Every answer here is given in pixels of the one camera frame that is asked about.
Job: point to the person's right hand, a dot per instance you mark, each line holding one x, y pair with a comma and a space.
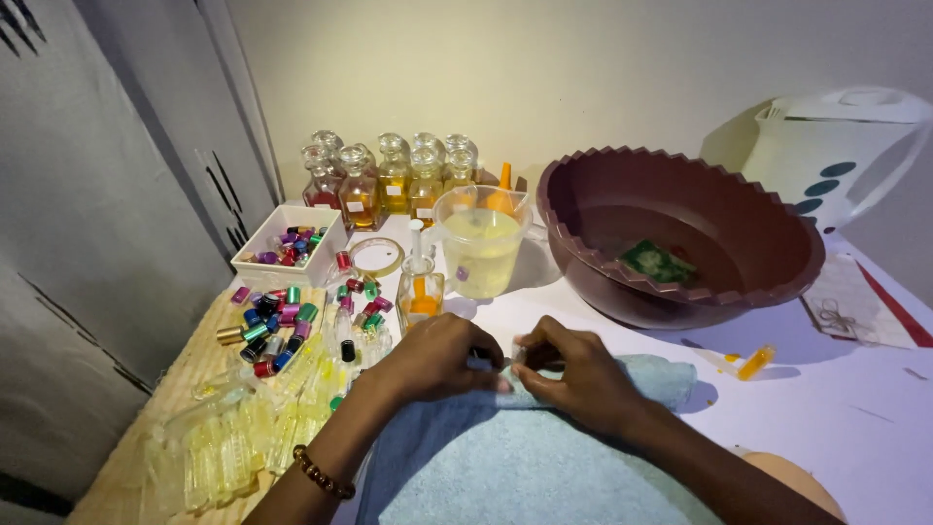
583, 379

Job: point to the person's left hand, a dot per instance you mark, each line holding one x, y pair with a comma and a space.
437, 357

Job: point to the small clear glass vial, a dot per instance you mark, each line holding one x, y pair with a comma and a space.
508, 360

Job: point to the square glass bottle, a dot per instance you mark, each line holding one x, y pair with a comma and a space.
420, 306

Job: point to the light blue towel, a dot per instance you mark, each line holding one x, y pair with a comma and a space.
525, 467

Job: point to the clear plastic measuring jug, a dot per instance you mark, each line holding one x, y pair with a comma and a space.
481, 248

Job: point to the clear plastic syringe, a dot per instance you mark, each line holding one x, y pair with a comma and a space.
416, 240

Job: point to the clear tape roll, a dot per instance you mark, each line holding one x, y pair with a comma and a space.
358, 264

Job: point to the green sponge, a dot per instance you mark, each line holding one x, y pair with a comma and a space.
657, 262

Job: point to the pile of coloured metal caps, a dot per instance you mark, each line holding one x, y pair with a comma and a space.
277, 328

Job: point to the orange filled vial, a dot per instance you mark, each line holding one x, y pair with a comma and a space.
755, 363

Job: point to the group of stoppered glass bottles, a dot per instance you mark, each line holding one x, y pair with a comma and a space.
393, 189

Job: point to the white plastic tray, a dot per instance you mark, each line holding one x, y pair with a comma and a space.
281, 275

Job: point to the heap of caps in tray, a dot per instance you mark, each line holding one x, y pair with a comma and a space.
295, 244

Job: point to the orange funnel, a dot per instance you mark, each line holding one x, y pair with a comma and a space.
504, 179

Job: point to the brown plastic basin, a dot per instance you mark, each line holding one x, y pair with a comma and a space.
729, 248

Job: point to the pile of clear roll-on vials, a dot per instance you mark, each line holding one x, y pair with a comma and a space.
233, 437

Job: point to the woven straw mat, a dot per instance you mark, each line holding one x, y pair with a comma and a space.
182, 386

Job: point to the white paper with red edge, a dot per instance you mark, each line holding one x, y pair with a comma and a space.
860, 299

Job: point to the white electric kettle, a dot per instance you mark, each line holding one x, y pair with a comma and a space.
838, 153

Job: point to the grey curtain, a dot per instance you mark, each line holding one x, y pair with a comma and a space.
109, 219

